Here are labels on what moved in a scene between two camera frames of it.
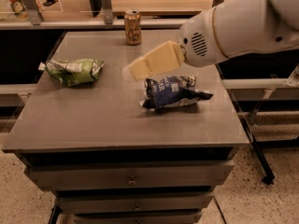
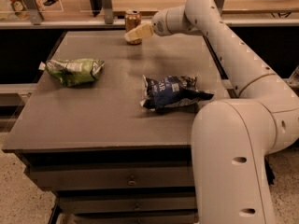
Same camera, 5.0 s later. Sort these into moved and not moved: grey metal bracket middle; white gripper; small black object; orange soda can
Moved: white gripper
Not moved: grey metal bracket middle; small black object; orange soda can
